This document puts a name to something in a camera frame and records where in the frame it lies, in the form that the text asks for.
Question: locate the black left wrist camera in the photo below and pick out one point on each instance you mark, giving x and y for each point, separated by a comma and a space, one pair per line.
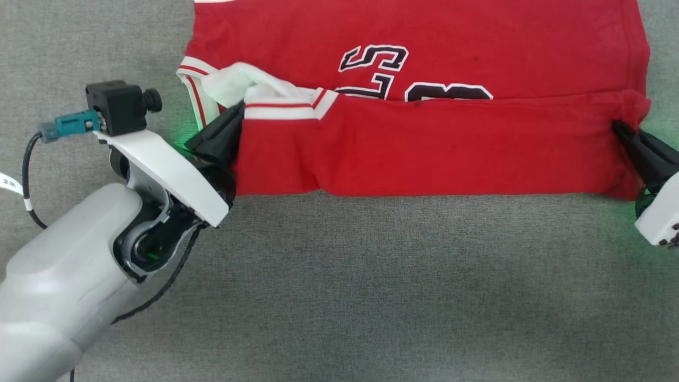
119, 106

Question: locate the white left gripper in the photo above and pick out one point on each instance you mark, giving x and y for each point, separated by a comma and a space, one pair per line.
170, 170

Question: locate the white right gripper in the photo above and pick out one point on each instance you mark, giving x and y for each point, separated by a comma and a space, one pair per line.
663, 217

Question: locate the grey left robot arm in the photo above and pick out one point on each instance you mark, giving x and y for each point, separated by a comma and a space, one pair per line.
63, 276

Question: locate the grey fabric sofa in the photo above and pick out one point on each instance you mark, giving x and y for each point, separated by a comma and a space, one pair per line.
371, 292

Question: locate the red basketball jersey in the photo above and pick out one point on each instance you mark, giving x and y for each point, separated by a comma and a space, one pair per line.
424, 148

